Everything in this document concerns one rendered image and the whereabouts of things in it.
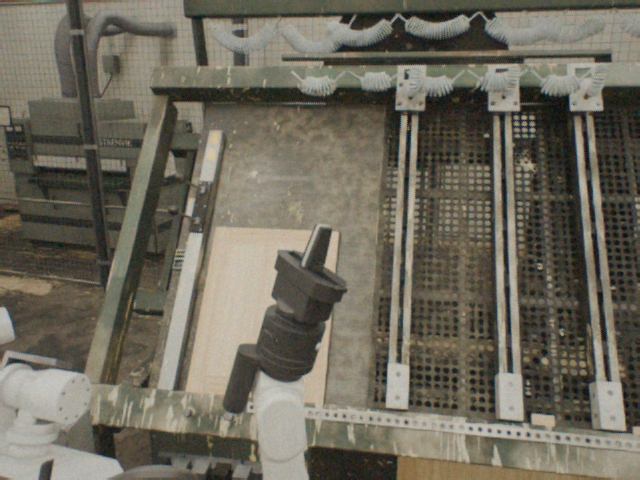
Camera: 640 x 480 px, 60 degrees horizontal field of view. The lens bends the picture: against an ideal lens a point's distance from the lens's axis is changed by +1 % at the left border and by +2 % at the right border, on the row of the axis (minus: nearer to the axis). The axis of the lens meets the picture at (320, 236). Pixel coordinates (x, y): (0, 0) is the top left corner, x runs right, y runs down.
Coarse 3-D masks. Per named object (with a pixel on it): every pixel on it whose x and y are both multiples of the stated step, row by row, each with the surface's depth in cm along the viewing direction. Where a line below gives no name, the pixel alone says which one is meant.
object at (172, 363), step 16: (208, 144) 203; (208, 176) 198; (208, 208) 193; (208, 224) 194; (192, 240) 189; (192, 256) 186; (192, 272) 184; (192, 288) 182; (176, 304) 180; (192, 304) 183; (176, 320) 178; (176, 336) 176; (176, 352) 174; (176, 368) 172; (160, 384) 171; (176, 384) 173
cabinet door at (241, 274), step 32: (224, 256) 187; (256, 256) 186; (224, 288) 183; (256, 288) 181; (224, 320) 179; (256, 320) 177; (224, 352) 175; (320, 352) 170; (192, 384) 172; (224, 384) 170; (320, 384) 167
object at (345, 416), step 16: (304, 416) 160; (320, 416) 160; (368, 416) 158; (384, 416) 157; (400, 416) 157; (448, 432) 154; (464, 432) 153; (480, 432) 153; (496, 432) 152; (512, 432) 152; (544, 432) 151; (608, 448) 147; (624, 448) 147
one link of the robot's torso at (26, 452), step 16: (0, 432) 81; (0, 448) 75; (16, 448) 72; (32, 448) 73; (48, 448) 75; (64, 448) 78; (0, 464) 69; (16, 464) 70; (32, 464) 70; (48, 464) 60; (64, 464) 72; (80, 464) 72; (96, 464) 73; (112, 464) 75
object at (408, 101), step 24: (408, 96) 186; (408, 120) 196; (408, 144) 193; (408, 168) 186; (408, 192) 186; (408, 216) 178; (408, 240) 175; (408, 264) 172; (408, 288) 169; (408, 312) 166; (408, 336) 164; (408, 360) 161; (408, 384) 159
